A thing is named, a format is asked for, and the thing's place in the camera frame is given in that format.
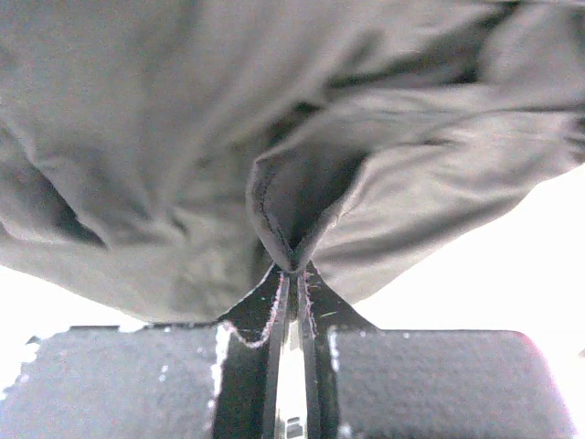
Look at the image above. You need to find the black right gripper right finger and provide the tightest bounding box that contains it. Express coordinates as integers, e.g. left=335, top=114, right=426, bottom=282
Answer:
left=297, top=265, right=578, bottom=438

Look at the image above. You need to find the black t shirt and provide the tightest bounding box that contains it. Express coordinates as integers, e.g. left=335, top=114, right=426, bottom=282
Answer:
left=1, top=1, right=584, bottom=322

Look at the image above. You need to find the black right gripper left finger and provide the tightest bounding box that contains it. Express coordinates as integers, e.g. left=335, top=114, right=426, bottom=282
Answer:
left=1, top=267, right=289, bottom=438

